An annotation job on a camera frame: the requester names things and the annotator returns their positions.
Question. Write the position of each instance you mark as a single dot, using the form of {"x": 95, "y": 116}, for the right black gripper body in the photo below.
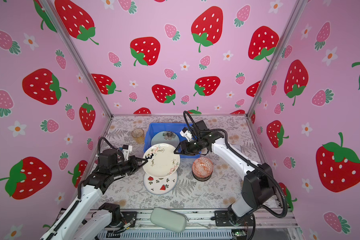
{"x": 192, "y": 147}

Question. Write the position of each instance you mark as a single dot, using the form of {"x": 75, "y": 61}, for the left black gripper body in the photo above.
{"x": 124, "y": 168}

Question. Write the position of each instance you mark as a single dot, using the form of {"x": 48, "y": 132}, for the pale green floral plate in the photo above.
{"x": 166, "y": 137}

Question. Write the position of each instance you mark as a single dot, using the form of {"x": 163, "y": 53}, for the cream floral plate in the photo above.
{"x": 162, "y": 161}

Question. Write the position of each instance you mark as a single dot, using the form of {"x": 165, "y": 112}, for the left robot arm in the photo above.
{"x": 70, "y": 225}

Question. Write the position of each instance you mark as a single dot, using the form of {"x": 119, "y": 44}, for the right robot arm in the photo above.
{"x": 259, "y": 185}

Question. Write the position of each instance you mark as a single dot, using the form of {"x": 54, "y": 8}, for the blue plastic bin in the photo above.
{"x": 155, "y": 128}

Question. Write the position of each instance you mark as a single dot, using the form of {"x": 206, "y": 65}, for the amber glass cup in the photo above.
{"x": 139, "y": 135}

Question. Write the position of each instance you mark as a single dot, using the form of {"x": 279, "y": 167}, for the red patterned bowl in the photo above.
{"x": 202, "y": 167}

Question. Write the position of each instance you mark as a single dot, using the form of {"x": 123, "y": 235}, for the dark bottom bowl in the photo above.
{"x": 201, "y": 179}

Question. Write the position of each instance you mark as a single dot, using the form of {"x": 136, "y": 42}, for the yellow can white lid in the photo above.
{"x": 237, "y": 148}

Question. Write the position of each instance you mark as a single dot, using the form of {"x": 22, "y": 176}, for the grey-green pouch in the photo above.
{"x": 168, "y": 220}

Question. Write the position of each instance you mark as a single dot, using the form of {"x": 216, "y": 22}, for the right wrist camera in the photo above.
{"x": 187, "y": 134}

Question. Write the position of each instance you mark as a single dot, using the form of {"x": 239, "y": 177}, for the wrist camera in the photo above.
{"x": 126, "y": 150}
{"x": 187, "y": 134}

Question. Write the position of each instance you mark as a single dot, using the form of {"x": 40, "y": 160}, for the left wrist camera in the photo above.
{"x": 126, "y": 150}

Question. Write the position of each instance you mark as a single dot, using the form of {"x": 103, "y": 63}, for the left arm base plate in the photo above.
{"x": 125, "y": 217}

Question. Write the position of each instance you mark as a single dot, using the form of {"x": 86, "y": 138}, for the aluminium front rail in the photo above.
{"x": 201, "y": 219}

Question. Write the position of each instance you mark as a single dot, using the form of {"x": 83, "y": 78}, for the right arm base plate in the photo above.
{"x": 229, "y": 219}

